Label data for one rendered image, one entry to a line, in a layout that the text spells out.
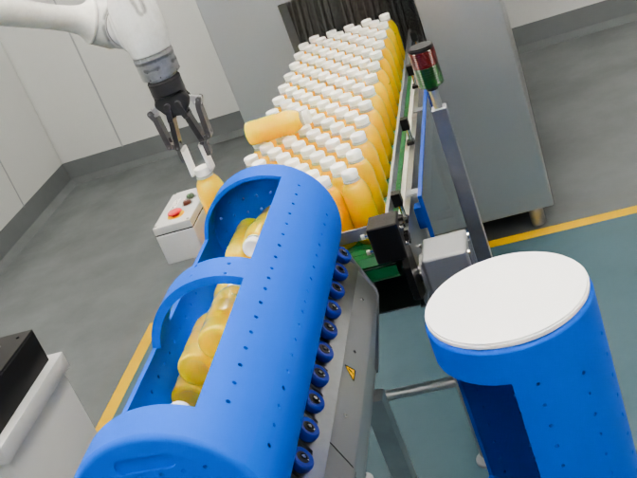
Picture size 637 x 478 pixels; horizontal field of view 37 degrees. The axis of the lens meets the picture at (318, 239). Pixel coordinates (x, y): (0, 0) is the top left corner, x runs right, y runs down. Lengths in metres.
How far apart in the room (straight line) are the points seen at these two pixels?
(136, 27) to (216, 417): 1.02
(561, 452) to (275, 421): 0.51
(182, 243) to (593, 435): 1.09
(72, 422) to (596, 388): 1.13
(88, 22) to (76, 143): 4.88
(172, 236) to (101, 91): 4.60
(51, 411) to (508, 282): 1.01
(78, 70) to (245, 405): 5.63
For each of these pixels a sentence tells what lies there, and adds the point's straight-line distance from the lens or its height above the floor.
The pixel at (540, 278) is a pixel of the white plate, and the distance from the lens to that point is 1.61.
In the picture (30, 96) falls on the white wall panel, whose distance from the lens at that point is 7.02.
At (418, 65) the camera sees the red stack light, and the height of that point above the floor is 1.22.
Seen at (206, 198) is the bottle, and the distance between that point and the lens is 2.16.
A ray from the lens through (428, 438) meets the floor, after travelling 3.04.
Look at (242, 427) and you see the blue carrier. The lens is 1.27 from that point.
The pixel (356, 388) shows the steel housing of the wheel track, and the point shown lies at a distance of 1.82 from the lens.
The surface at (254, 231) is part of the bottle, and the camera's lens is 1.85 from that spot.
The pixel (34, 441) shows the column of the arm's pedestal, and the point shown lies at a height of 0.93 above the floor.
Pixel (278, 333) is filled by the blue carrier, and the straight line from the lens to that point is 1.47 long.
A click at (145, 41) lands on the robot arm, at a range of 2.05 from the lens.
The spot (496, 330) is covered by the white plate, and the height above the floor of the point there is 1.04.
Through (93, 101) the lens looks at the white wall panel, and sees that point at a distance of 6.85.
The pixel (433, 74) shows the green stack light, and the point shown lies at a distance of 2.27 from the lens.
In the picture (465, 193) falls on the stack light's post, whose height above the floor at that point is 0.86.
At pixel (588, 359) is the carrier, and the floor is 0.94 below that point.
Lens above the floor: 1.86
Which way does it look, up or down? 24 degrees down
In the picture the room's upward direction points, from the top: 21 degrees counter-clockwise
